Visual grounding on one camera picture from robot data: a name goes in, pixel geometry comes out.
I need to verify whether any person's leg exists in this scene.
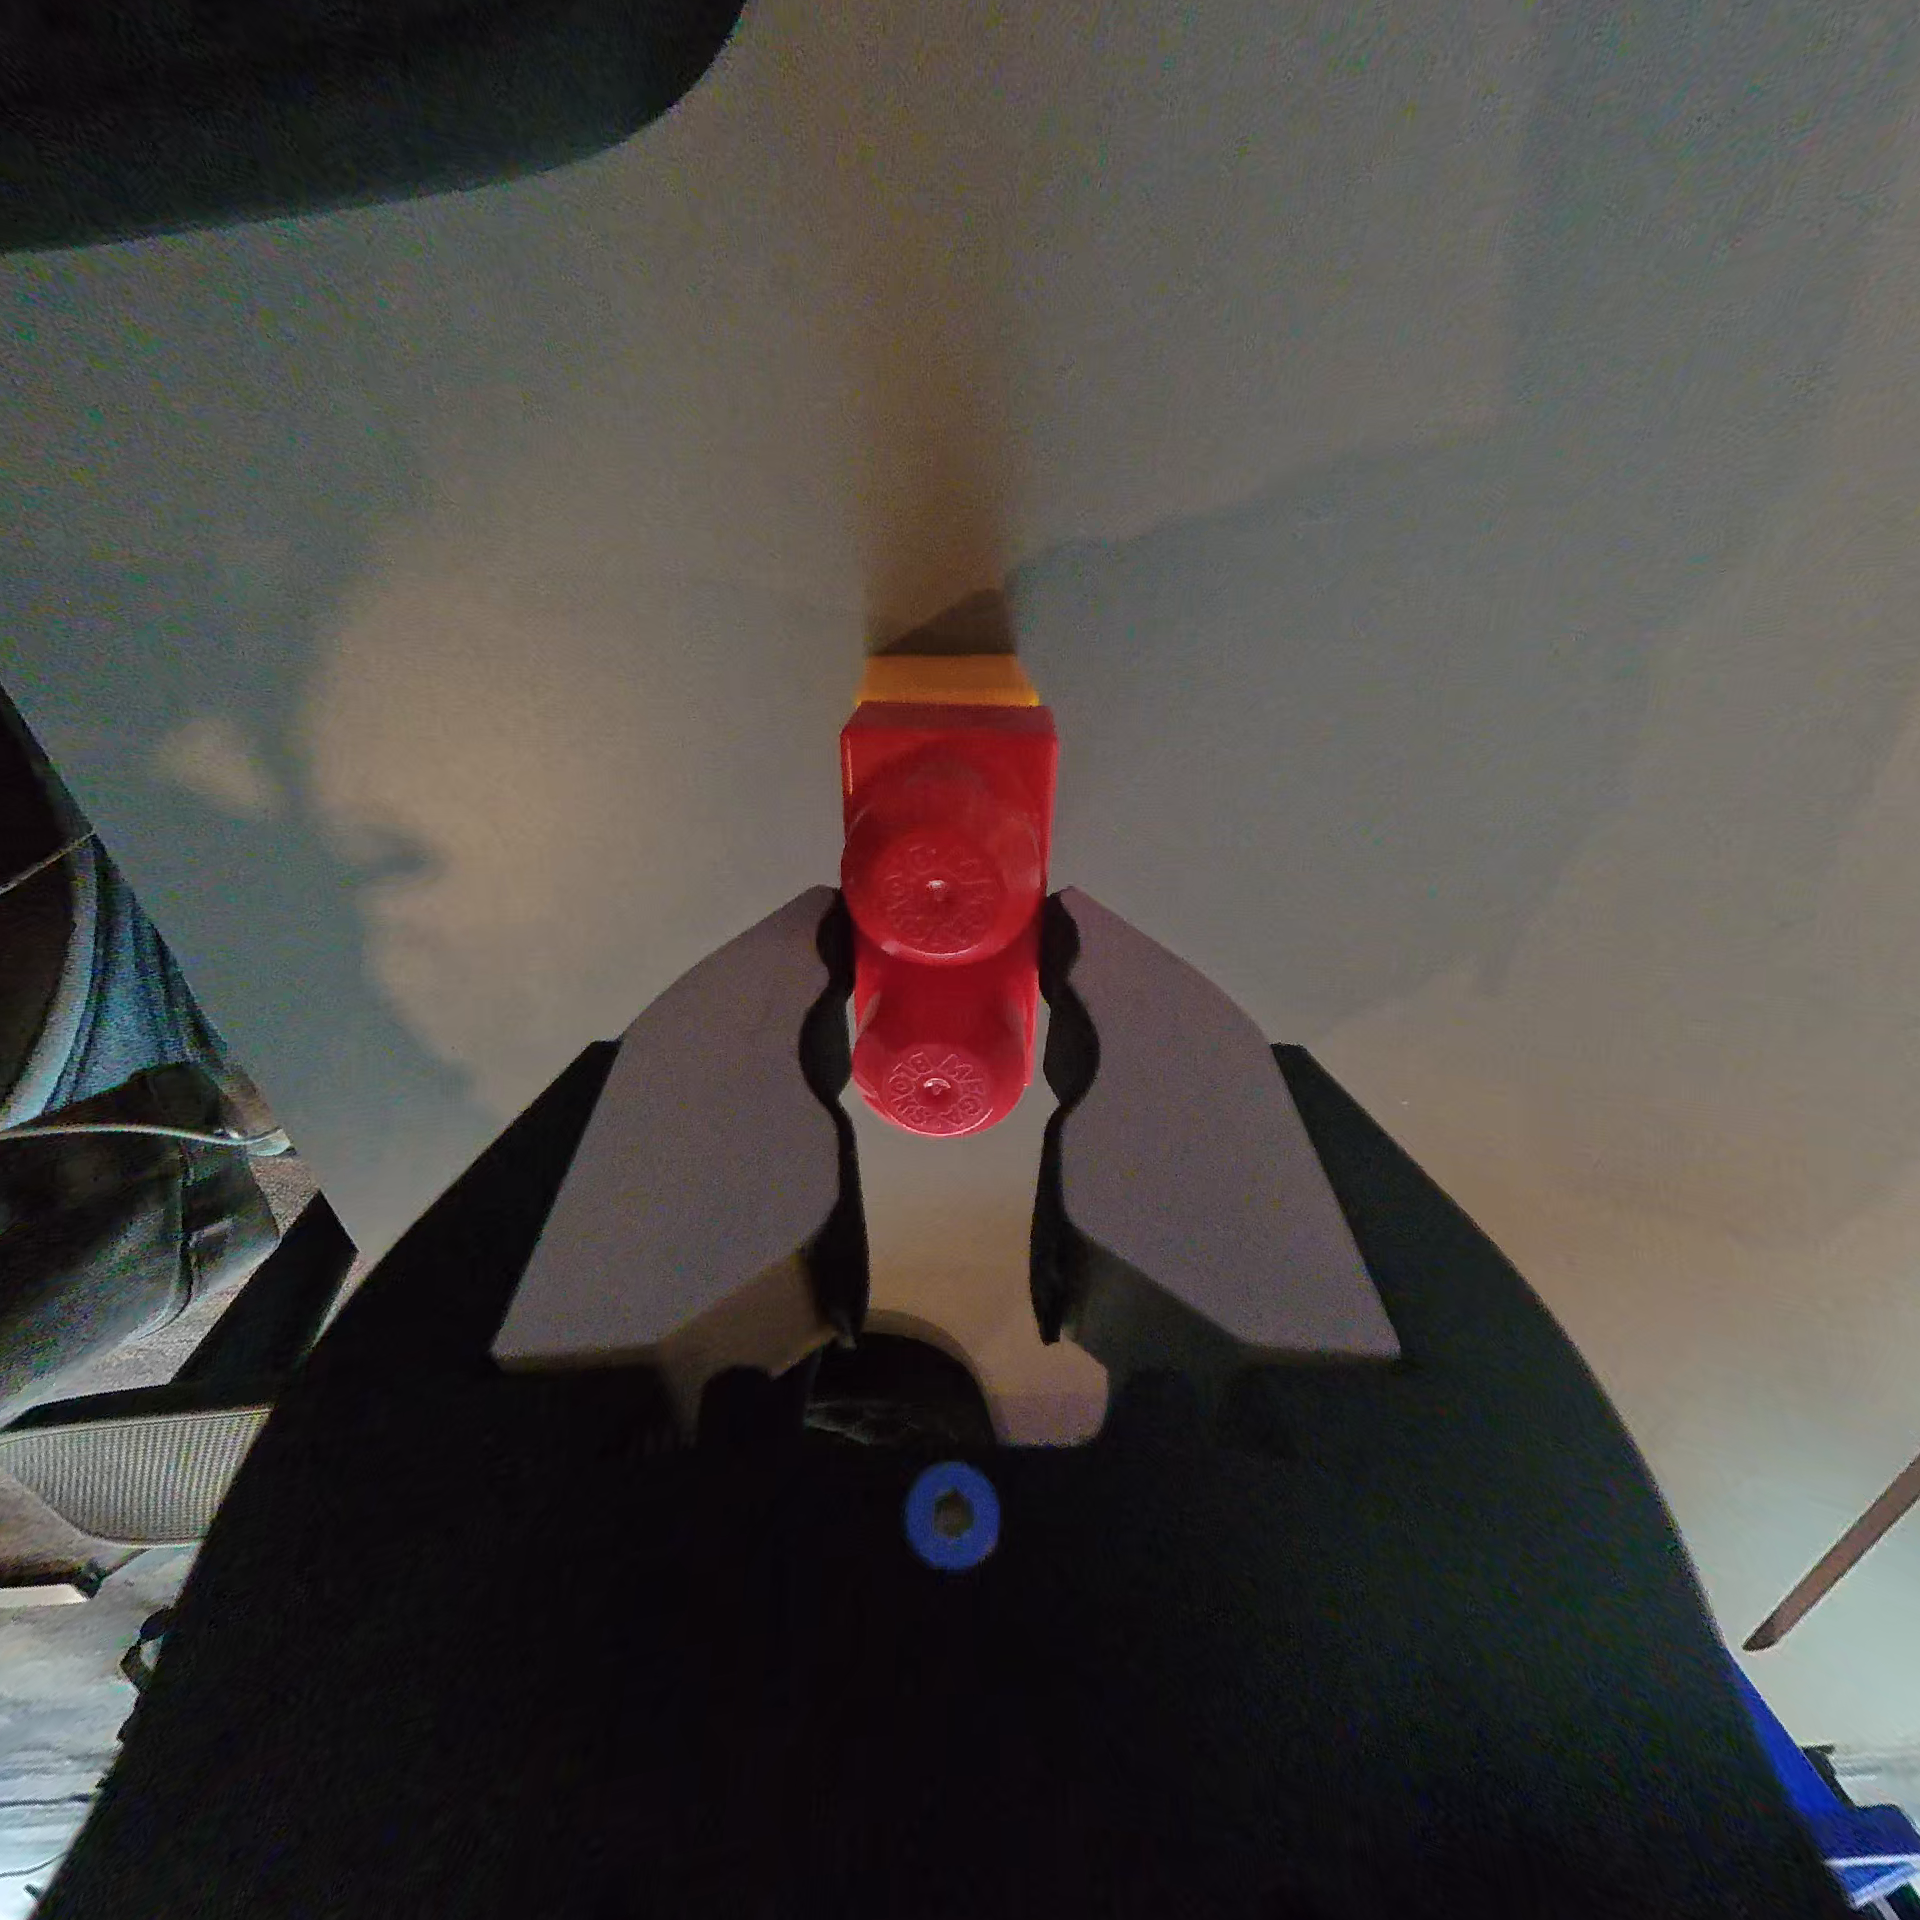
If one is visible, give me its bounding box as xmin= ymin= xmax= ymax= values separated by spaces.
xmin=0 ymin=689 xmax=356 ymax=1427

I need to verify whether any orange building block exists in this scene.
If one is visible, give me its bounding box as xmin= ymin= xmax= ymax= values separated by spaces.
xmin=865 ymin=656 xmax=1047 ymax=716

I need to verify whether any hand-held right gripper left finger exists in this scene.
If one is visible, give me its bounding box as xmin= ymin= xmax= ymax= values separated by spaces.
xmin=487 ymin=888 xmax=873 ymax=1383

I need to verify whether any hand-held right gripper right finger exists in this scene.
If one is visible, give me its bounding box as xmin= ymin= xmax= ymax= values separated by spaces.
xmin=1033 ymin=888 xmax=1405 ymax=1383

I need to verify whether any blue plastic bin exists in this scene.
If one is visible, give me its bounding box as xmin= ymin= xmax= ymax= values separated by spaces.
xmin=1725 ymin=1649 xmax=1920 ymax=1877

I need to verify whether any red two-stud building block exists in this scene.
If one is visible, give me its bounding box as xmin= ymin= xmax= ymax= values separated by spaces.
xmin=839 ymin=697 xmax=1066 ymax=1144

